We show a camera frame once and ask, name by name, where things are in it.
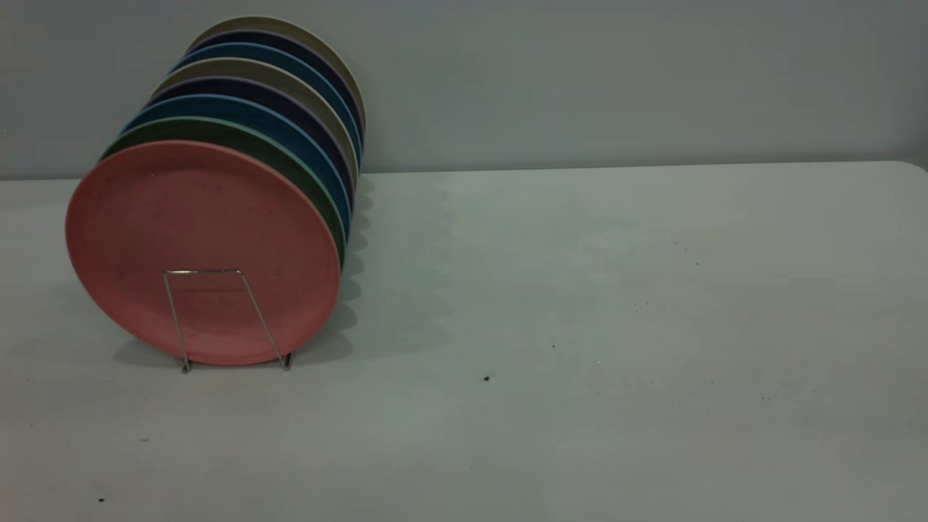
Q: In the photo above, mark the pink round plate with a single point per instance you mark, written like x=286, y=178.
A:
x=196, y=232

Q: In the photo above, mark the blue round plate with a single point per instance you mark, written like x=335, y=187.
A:
x=304, y=138
x=304, y=64

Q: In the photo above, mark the dark purple round plate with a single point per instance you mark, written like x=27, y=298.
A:
x=312, y=119
x=312, y=49

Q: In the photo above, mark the green round plate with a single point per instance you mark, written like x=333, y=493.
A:
x=275, y=156

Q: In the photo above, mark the beige round plate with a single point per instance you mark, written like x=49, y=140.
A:
x=319, y=38
x=290, y=78

